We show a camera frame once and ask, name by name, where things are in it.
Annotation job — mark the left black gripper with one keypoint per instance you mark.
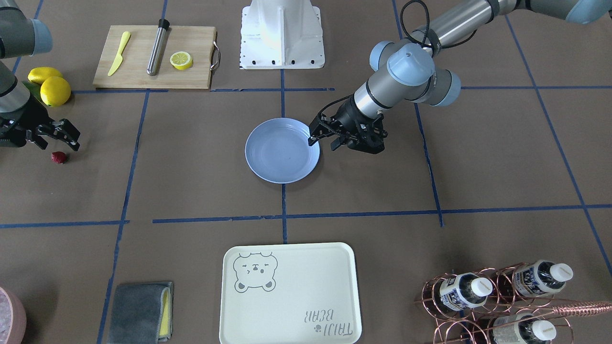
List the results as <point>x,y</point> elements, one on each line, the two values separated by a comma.
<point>348,116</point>

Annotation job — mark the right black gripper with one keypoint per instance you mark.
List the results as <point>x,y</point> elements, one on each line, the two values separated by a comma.
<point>20,116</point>

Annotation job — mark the blue plate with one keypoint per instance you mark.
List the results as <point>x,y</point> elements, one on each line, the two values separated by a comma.
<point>278,151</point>

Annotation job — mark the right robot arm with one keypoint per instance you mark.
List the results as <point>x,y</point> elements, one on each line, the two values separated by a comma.
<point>19,36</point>

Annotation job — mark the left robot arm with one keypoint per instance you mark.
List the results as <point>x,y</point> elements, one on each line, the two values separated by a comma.
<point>405,70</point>

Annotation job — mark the red strawberry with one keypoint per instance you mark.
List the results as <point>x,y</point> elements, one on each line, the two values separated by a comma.
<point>59,157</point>

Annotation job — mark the yellow lemon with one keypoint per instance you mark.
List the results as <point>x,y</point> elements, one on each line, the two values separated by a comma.
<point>55,91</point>
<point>39,75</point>

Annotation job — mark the green lime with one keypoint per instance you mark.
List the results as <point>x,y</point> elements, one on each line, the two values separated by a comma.
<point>34,89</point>

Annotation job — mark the yellow plastic knife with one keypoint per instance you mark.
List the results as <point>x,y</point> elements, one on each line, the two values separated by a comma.
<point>119,58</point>

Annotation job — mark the lemon half slice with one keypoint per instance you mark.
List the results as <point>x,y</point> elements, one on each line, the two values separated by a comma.
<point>181,60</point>

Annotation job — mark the steel rod black tip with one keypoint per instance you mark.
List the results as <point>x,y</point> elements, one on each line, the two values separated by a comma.
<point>158,47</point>

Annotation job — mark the cream bear tray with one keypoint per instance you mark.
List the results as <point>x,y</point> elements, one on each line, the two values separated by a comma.
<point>290,294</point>

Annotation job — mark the grey yellow cloth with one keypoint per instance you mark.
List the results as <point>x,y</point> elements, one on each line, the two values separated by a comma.
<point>142,313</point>

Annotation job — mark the bottle white cap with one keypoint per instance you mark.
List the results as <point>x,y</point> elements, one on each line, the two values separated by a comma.
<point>462,292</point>
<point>542,278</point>
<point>522,328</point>

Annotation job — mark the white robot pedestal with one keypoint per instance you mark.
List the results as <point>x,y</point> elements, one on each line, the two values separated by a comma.
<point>281,34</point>

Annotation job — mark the copper wire bottle rack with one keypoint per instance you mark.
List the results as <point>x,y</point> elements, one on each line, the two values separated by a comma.
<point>473,326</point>

